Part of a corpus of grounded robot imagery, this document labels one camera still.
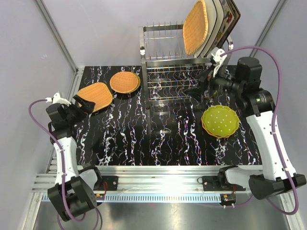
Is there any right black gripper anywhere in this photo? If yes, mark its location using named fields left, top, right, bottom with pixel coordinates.
left=185, top=64, right=244, bottom=103

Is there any large orange woven tray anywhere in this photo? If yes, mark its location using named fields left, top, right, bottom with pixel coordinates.
left=77, top=82, right=113, bottom=113

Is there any green polka-dot plate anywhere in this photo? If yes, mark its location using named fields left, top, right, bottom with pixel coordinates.
left=201, top=105, right=240, bottom=136

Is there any orange polka-dot plate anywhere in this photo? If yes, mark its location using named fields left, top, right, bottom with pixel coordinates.
left=201, top=122, right=232, bottom=138

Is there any green-rimmed woven bamboo plate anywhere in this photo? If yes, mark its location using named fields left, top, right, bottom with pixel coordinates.
left=109, top=71, right=141, bottom=94

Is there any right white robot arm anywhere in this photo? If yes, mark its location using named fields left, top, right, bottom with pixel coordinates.
left=185, top=57, right=307, bottom=200

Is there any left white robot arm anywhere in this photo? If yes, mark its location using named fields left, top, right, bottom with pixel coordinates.
left=46, top=93, right=103, bottom=221

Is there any steel two-tier dish rack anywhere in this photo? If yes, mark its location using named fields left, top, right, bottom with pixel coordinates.
left=138, top=21, right=234, bottom=113

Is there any floral patterned tray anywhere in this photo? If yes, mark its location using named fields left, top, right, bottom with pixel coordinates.
left=213, top=0, right=241, bottom=48

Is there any cream rectangular tray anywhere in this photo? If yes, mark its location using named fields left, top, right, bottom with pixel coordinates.
left=193, top=0, right=218, bottom=58

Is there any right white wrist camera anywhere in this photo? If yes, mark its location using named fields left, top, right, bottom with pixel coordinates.
left=207, top=47, right=227, bottom=78

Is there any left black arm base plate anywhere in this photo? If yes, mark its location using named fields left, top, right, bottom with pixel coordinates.
left=94, top=175, right=118, bottom=191

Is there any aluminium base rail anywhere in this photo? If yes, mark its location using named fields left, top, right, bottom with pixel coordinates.
left=31, top=164, right=291, bottom=193

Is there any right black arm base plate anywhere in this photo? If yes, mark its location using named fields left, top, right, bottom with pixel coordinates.
left=198, top=175, right=246, bottom=192

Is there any slotted white cable duct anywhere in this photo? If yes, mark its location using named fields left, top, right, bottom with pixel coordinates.
left=42, top=193, right=224, bottom=202

